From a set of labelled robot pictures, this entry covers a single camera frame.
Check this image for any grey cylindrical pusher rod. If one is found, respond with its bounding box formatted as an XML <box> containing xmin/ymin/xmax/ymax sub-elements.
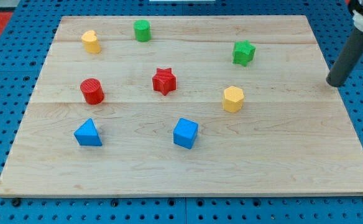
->
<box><xmin>326</xmin><ymin>28</ymin><xmax>363</xmax><ymax>87</ymax></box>

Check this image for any blue cube block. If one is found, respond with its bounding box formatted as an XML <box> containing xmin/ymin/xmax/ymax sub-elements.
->
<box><xmin>173</xmin><ymin>118</ymin><xmax>198</xmax><ymax>149</ymax></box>

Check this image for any yellow hexagon block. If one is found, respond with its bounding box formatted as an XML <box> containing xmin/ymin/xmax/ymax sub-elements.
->
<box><xmin>222</xmin><ymin>86</ymin><xmax>244</xmax><ymax>113</ymax></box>

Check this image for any green star block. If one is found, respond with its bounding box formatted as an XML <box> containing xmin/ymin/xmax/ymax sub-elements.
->
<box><xmin>232</xmin><ymin>40</ymin><xmax>255</xmax><ymax>67</ymax></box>

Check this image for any red star block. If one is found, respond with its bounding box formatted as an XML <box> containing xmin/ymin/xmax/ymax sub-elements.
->
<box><xmin>152</xmin><ymin>68</ymin><xmax>177</xmax><ymax>96</ymax></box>

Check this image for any green cylinder block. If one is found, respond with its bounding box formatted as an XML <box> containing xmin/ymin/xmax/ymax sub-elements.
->
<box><xmin>134</xmin><ymin>19</ymin><xmax>151</xmax><ymax>42</ymax></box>

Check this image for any wooden board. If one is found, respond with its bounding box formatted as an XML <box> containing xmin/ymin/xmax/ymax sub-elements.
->
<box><xmin>0</xmin><ymin>16</ymin><xmax>363</xmax><ymax>198</ymax></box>

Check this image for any yellow heart block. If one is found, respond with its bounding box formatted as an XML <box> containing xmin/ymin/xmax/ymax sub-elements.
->
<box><xmin>81</xmin><ymin>30</ymin><xmax>101</xmax><ymax>54</ymax></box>

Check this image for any red cylinder block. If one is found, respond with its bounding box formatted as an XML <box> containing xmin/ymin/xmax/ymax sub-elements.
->
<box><xmin>80</xmin><ymin>78</ymin><xmax>104</xmax><ymax>105</ymax></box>

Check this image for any blue triangle block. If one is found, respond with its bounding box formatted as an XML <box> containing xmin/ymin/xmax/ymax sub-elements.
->
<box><xmin>73</xmin><ymin>118</ymin><xmax>103</xmax><ymax>146</ymax></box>

